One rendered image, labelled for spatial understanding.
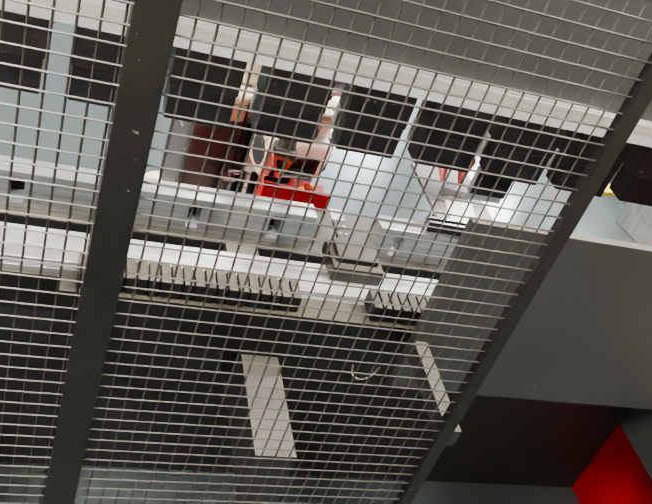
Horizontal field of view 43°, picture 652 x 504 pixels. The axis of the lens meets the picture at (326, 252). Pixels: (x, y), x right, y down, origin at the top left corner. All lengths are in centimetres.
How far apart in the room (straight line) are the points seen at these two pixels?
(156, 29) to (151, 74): 5
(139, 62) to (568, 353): 120
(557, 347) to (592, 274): 20
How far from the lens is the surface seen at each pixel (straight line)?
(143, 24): 96
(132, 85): 99
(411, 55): 165
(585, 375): 195
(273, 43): 156
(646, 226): 498
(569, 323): 180
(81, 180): 195
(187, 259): 176
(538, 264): 128
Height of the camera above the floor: 206
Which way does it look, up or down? 34 degrees down
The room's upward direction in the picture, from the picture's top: 21 degrees clockwise
